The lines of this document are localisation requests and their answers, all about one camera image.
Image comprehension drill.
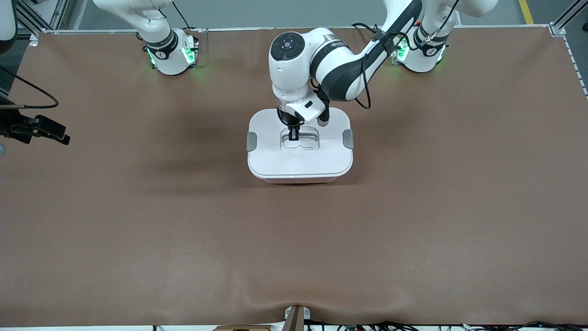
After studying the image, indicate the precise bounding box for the white storage box base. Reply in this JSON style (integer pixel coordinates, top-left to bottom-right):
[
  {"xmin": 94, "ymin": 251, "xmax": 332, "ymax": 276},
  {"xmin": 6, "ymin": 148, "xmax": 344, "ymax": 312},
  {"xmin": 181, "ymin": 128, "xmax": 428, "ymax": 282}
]
[{"xmin": 264, "ymin": 176, "xmax": 338, "ymax": 185}]

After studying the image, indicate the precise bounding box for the brown table mat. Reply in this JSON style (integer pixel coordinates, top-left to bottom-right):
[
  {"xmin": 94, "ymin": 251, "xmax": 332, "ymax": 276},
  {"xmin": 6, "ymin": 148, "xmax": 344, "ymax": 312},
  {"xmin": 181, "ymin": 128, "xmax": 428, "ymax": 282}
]
[{"xmin": 0, "ymin": 25, "xmax": 588, "ymax": 328}]

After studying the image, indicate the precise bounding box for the right arm black wrist cable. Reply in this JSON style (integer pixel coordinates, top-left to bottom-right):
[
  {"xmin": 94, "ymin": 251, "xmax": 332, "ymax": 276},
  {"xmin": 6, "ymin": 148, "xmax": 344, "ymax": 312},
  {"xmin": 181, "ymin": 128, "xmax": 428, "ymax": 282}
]
[{"xmin": 0, "ymin": 64, "xmax": 60, "ymax": 110}]

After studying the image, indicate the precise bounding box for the arm black wrist cable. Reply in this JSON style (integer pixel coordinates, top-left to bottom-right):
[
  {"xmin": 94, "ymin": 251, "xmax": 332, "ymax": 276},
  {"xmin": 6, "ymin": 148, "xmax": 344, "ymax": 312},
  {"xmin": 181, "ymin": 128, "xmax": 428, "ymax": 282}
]
[
  {"xmin": 0, "ymin": 64, "xmax": 60, "ymax": 110},
  {"xmin": 361, "ymin": 28, "xmax": 441, "ymax": 110}
]

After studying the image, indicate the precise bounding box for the left arm black wrist cable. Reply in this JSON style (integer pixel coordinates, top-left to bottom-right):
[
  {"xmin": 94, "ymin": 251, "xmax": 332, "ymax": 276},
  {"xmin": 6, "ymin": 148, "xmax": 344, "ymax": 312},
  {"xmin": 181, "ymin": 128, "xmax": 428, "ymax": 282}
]
[{"xmin": 361, "ymin": 28, "xmax": 441, "ymax": 110}]

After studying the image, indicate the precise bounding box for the left arm black base cable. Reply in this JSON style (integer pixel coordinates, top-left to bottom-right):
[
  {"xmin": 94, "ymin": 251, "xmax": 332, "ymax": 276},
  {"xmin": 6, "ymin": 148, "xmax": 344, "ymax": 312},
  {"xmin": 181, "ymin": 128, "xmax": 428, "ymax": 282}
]
[{"xmin": 351, "ymin": 22, "xmax": 391, "ymax": 37}]

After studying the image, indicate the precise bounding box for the arm black base cable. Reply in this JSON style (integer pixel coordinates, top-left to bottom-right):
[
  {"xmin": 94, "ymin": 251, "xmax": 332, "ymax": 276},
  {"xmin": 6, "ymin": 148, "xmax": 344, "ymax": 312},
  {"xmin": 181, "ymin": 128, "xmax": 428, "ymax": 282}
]
[
  {"xmin": 172, "ymin": 0, "xmax": 199, "ymax": 33},
  {"xmin": 351, "ymin": 22, "xmax": 391, "ymax": 37}
]

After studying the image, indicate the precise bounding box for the silver table edge rail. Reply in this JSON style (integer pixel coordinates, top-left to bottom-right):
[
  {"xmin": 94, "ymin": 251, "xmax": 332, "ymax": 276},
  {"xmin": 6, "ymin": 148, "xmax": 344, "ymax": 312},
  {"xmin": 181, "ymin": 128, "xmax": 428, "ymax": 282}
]
[{"xmin": 30, "ymin": 25, "xmax": 563, "ymax": 35}]

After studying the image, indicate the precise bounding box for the aluminium frame profile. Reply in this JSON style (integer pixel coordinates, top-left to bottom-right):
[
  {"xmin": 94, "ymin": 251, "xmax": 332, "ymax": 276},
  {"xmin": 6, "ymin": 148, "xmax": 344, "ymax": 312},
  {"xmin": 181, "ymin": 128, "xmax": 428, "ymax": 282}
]
[
  {"xmin": 16, "ymin": 0, "xmax": 88, "ymax": 46},
  {"xmin": 549, "ymin": 0, "xmax": 588, "ymax": 37}
]

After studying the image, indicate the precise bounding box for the right arm black base cable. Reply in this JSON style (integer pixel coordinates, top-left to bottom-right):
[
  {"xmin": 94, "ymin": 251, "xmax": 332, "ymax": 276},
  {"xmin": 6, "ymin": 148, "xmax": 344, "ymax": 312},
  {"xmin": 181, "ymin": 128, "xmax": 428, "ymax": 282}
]
[{"xmin": 172, "ymin": 0, "xmax": 199, "ymax": 33}]

